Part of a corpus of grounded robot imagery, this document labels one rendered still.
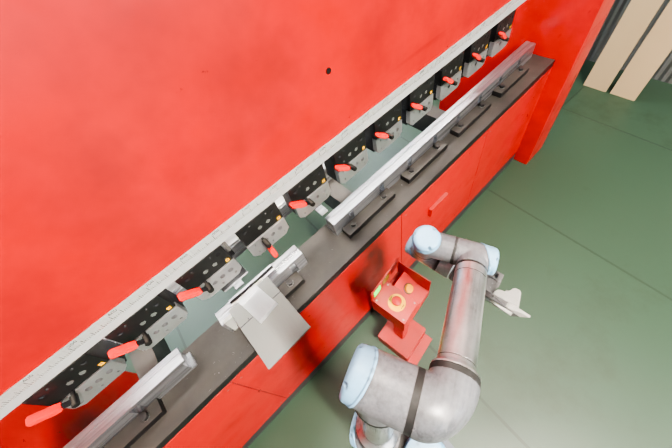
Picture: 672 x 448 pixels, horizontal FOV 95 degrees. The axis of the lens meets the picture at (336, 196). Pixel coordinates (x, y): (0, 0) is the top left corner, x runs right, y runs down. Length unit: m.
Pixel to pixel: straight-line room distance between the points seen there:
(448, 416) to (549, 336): 1.67
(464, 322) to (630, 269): 2.00
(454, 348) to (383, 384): 0.16
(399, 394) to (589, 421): 1.68
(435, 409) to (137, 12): 0.82
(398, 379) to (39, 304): 0.73
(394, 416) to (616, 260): 2.18
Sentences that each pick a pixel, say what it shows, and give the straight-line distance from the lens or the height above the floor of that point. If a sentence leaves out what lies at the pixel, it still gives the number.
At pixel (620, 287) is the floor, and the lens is 2.58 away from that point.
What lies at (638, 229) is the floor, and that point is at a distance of 2.87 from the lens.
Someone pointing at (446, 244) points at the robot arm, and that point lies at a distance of 0.88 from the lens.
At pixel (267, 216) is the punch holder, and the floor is 1.31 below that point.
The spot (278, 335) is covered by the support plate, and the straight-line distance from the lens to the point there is 1.16.
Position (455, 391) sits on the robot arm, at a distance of 0.68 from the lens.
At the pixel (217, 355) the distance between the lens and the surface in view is 1.37.
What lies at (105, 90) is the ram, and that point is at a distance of 0.67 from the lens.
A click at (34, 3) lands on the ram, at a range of 0.63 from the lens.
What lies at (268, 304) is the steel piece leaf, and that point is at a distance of 1.20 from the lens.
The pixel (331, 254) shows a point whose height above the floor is 0.87.
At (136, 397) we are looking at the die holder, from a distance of 1.39.
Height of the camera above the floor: 2.07
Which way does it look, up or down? 52 degrees down
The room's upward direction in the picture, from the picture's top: 16 degrees counter-clockwise
